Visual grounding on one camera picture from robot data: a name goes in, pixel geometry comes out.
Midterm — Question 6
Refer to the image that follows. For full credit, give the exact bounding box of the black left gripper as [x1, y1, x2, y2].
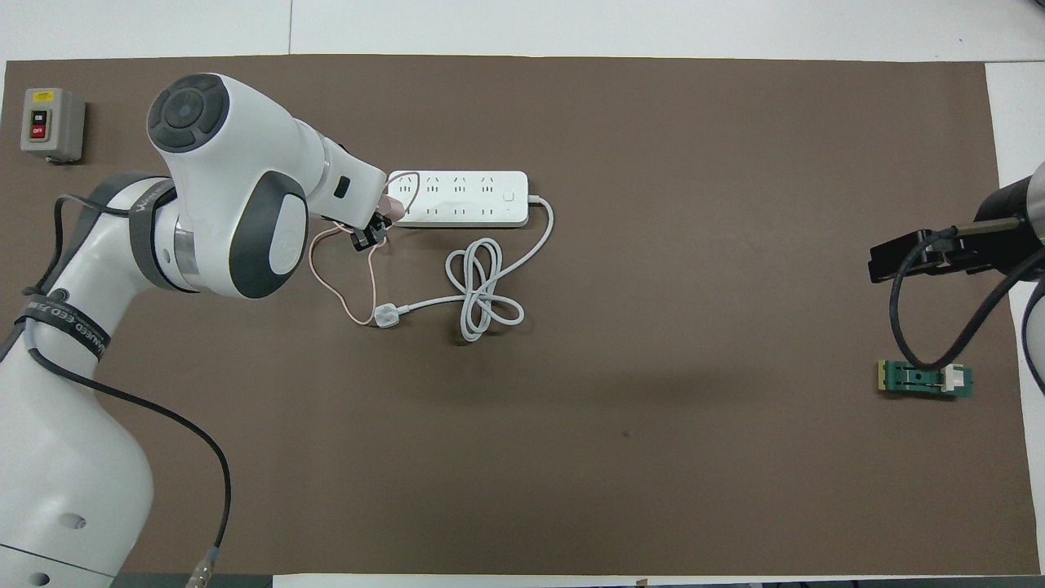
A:
[351, 211, 394, 252]

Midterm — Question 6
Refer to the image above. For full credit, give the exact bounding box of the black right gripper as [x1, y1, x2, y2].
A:
[868, 176, 1031, 285]

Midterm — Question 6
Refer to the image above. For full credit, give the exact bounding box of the pink charging cable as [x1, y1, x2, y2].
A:
[309, 171, 421, 327]

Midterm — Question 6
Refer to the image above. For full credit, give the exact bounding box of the white power strip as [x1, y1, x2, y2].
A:
[385, 170, 530, 229]

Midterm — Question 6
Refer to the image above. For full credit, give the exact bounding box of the brown table mat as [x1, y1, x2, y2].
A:
[0, 54, 1039, 577]

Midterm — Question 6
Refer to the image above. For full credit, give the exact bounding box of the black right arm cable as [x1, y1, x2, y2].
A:
[888, 216, 1045, 372]

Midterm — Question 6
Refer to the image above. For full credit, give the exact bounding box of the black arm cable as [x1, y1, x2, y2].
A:
[23, 196, 232, 588]
[888, 216, 1045, 372]

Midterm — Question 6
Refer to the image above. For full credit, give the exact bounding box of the white power strip cord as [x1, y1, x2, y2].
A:
[373, 194, 555, 343]

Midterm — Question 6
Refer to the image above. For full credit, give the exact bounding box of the green knife switch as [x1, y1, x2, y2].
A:
[878, 360, 975, 401]

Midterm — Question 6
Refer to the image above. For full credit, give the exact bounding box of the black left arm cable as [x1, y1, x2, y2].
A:
[23, 196, 232, 588]

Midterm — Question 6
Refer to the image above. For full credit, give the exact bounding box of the grey on-off switch box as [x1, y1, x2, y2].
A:
[20, 87, 87, 164]

